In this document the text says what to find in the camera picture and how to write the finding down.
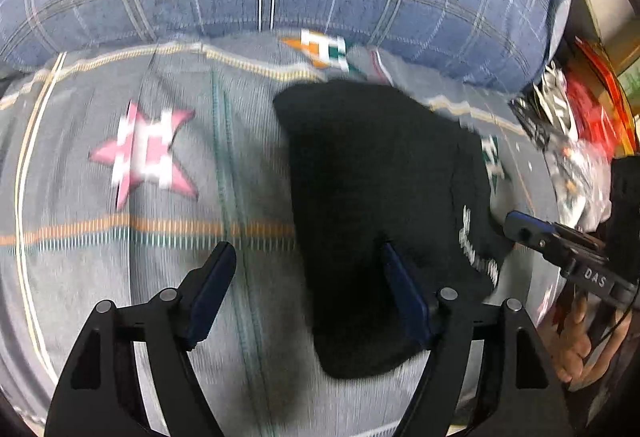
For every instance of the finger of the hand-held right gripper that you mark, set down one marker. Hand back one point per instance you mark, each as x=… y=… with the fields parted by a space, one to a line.
x=525 y=229

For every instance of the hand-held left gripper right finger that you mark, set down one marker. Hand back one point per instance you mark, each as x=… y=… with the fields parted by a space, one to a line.
x=407 y=302

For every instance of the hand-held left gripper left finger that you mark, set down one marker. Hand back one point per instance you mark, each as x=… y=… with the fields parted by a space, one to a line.
x=212 y=297

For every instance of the black pants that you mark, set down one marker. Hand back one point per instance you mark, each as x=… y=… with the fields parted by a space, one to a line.
x=370 y=177

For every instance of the person's right hand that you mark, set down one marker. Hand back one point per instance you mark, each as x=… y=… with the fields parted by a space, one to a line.
x=572 y=347

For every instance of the clear plastic bag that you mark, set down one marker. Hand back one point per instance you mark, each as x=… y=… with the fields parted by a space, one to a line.
x=580 y=182

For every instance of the black ribbed plastic object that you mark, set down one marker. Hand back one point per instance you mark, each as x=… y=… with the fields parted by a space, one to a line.
x=530 y=124

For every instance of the grey star-print bed sheet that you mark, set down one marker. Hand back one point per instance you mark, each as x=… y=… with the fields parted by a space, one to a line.
x=100 y=267

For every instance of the red packet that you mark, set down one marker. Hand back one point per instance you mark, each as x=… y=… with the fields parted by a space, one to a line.
x=595 y=107

